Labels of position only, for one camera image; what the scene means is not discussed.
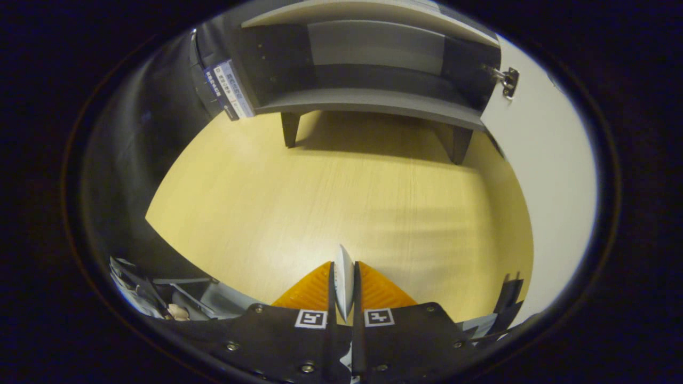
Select white object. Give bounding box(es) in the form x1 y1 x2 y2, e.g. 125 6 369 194
333 244 356 384

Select grey cabinet door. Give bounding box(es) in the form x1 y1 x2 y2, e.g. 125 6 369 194
480 35 598 326

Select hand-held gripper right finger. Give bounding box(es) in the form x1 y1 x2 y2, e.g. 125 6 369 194
351 260 482 384

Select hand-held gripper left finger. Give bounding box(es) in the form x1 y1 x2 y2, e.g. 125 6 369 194
212 260 339 384

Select thin black pole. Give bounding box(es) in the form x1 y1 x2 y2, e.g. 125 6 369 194
189 29 214 116

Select printed paper stack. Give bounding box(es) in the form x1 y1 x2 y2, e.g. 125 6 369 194
108 256 171 319

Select black backdrop cloth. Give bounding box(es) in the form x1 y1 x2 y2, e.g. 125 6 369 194
80 29 214 278

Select dark grey cabinet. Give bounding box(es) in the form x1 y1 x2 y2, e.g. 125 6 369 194
235 0 502 166

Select grey plastic crate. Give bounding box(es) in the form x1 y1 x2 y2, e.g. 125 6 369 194
152 275 251 322

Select metal door hinge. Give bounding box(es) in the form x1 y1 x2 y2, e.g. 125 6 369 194
490 64 521 102

